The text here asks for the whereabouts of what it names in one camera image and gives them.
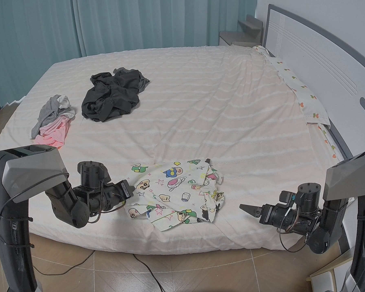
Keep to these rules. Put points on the grey bedside table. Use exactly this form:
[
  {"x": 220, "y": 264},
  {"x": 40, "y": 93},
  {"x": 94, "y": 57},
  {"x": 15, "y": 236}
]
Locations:
[{"x": 240, "y": 36}]

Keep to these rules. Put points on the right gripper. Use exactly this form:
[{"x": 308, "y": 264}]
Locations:
[{"x": 277, "y": 215}]

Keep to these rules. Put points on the blue-green curtain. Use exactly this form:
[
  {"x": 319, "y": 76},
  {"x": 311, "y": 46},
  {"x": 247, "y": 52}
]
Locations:
[
  {"x": 27, "y": 35},
  {"x": 158, "y": 14}
]

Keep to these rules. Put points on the white printed pillow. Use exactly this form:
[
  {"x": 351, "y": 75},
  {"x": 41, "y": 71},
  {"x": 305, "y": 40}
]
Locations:
[{"x": 301, "y": 93}]

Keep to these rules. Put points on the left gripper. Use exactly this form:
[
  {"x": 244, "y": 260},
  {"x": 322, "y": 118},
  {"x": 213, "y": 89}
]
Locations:
[{"x": 123, "y": 193}]

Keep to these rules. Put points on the white printed pyjama top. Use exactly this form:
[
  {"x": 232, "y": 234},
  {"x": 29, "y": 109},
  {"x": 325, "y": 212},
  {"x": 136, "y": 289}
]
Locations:
[{"x": 170, "y": 193}]

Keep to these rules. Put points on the bed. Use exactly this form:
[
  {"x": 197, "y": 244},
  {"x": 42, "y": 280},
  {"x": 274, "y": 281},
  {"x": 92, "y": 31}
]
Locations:
[{"x": 207, "y": 117}]

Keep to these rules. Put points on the white garment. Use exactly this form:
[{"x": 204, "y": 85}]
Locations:
[{"x": 65, "y": 102}]

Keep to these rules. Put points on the light grey garment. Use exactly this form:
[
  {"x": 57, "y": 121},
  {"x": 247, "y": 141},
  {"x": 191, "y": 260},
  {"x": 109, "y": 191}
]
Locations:
[{"x": 47, "y": 111}]

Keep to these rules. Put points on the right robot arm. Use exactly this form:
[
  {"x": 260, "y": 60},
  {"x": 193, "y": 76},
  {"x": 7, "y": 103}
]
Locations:
[{"x": 337, "y": 193}]

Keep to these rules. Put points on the black garment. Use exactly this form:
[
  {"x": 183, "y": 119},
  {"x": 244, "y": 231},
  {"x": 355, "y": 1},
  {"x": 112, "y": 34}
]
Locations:
[{"x": 109, "y": 99}]

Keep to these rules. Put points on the pink garment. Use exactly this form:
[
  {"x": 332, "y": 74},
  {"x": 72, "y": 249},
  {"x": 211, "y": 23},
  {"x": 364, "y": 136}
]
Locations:
[{"x": 56, "y": 134}]

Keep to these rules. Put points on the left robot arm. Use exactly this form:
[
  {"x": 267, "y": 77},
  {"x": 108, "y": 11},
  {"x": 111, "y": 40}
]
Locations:
[{"x": 63, "y": 196}]

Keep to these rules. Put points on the dark grey garment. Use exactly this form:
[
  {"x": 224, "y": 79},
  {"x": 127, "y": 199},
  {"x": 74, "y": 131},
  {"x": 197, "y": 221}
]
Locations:
[{"x": 144, "y": 82}]

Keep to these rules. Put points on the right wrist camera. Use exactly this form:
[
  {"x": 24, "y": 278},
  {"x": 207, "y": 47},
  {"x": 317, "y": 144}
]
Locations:
[{"x": 286, "y": 199}]

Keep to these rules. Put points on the white flat box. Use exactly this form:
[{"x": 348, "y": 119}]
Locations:
[{"x": 331, "y": 275}]

